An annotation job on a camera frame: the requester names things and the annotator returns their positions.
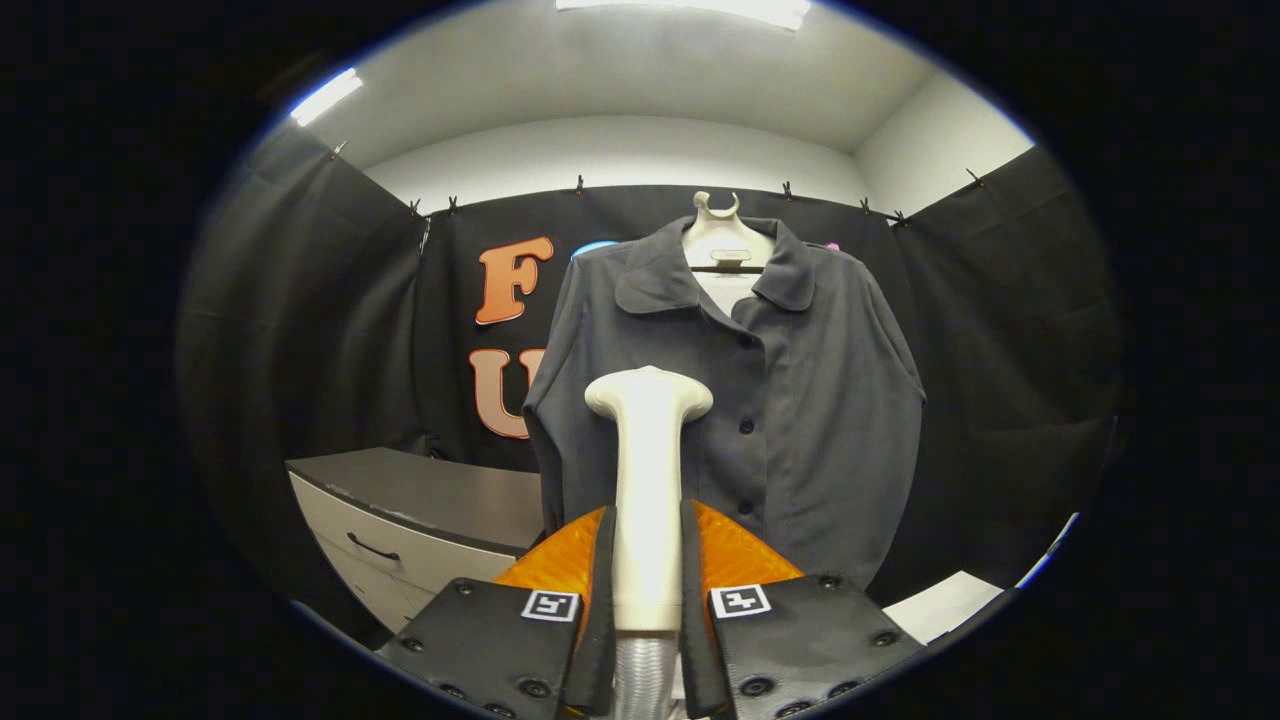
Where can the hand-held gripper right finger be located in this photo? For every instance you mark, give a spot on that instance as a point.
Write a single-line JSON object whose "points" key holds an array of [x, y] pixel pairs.
{"points": [[692, 620]]}

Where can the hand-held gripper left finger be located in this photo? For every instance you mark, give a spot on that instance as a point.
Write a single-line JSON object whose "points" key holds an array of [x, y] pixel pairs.
{"points": [[603, 620]]}

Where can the dark grey button shirt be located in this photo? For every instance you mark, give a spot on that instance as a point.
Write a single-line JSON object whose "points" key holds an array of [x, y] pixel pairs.
{"points": [[820, 420]]}

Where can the cream clothes hanger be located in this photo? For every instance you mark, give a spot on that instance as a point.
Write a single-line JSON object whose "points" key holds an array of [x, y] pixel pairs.
{"points": [[725, 240]]}

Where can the grey drawer cabinet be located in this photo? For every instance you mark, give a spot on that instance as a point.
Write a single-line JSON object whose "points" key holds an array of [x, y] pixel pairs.
{"points": [[420, 490]]}

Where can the white paper sheet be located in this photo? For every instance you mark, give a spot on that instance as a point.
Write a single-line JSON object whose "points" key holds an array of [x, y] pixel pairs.
{"points": [[940, 605]]}

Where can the white table edge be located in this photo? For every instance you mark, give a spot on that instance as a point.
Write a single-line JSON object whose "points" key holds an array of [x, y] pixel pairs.
{"points": [[1050, 550]]}

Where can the black backdrop cloth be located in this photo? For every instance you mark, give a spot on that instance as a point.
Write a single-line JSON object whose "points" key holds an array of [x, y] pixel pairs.
{"points": [[1000, 350]]}

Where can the row of black clips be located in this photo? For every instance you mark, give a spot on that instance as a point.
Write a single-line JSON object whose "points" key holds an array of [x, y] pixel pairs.
{"points": [[579, 185]]}

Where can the small ceiling light panel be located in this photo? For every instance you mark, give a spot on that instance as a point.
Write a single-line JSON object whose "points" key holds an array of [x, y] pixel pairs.
{"points": [[325, 97]]}

